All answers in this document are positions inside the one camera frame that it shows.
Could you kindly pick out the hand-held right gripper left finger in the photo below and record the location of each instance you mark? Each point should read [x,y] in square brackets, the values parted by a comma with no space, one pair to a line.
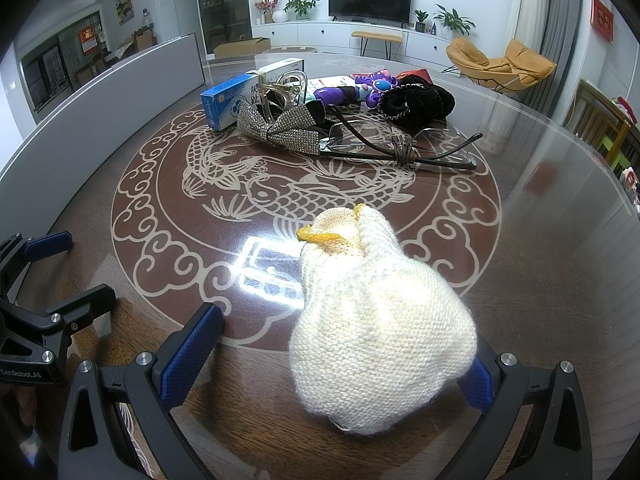
[192,355]

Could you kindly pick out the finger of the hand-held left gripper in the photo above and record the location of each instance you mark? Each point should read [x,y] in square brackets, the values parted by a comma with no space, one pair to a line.
[47,246]
[85,305]

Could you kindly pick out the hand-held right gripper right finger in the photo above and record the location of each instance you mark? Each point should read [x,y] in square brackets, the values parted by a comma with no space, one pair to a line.
[477,385]

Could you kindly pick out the cream knit hat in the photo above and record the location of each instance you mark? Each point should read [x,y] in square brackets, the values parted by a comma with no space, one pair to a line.
[380,330]

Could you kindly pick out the grey storage box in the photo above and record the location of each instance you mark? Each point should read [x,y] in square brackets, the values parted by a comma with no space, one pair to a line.
[100,125]

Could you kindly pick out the brown fish-patterned wooden desktop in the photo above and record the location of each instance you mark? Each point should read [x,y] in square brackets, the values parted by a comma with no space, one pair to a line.
[525,270]

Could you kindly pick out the red poster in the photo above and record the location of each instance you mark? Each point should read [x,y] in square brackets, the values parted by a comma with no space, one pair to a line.
[89,40]

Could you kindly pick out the blue and white medicine box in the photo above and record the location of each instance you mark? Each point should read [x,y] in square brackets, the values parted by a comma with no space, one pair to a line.
[230,102]

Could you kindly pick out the rhinestone bow hair clip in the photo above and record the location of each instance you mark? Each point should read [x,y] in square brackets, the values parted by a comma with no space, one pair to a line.
[285,127]

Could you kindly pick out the framed landscape picture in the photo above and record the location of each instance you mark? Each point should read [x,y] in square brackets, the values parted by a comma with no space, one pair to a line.
[124,5]

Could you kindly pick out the cluttered wooden sideboard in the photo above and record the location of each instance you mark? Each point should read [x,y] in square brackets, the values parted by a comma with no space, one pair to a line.
[630,160]

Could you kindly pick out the black ribbon hair clip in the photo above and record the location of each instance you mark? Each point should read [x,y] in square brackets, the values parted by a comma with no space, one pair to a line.
[320,112]

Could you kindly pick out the brown cardboard box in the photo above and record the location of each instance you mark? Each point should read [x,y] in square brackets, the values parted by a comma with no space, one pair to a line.
[242,49]

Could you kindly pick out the clear plastic hair claw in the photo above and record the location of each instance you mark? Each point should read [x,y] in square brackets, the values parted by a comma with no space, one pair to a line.
[292,85]

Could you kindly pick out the black scrunchie with beads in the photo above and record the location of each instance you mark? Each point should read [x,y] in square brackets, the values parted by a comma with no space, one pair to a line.
[415,102]

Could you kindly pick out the wooden dining chair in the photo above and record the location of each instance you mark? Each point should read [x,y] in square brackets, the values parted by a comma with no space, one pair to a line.
[595,110]

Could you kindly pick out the dark glass display cabinet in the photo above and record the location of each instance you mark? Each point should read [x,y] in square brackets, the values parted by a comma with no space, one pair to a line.
[222,0]

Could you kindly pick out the red foil packet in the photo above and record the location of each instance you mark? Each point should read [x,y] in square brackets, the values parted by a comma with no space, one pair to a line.
[417,76]

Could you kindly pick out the orange lounge chair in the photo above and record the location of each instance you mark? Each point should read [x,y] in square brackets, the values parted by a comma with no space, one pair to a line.
[495,65]

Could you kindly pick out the white round vase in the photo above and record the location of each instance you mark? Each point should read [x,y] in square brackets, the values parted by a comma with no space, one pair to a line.
[275,17]

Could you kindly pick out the red flower bouquet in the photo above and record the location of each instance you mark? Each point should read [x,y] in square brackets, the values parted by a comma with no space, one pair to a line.
[267,4]

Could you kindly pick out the white television cabinet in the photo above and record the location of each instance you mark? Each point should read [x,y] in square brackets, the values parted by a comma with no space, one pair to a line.
[320,35]

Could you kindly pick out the bushy green potted plant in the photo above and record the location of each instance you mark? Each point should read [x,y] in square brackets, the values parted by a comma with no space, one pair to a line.
[301,5]

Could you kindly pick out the wooden bench with metal legs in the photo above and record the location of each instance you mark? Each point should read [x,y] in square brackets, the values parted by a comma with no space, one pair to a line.
[377,35]

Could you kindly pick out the broad-leaf potted plant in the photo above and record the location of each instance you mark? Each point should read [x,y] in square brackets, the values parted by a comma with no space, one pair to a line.
[455,20]

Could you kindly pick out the small potted plant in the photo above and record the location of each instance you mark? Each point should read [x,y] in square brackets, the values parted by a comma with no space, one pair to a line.
[421,19]

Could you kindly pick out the grey curtain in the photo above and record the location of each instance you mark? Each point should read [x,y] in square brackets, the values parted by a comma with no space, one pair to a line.
[565,25]

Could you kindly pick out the black flat television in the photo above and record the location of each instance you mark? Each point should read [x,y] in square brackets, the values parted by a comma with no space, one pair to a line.
[370,0]

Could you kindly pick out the black frame eyeglasses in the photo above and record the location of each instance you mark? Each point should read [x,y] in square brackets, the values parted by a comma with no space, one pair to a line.
[360,147]

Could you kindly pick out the red wall hanging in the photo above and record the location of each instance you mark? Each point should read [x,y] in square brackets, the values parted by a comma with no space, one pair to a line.
[602,17]

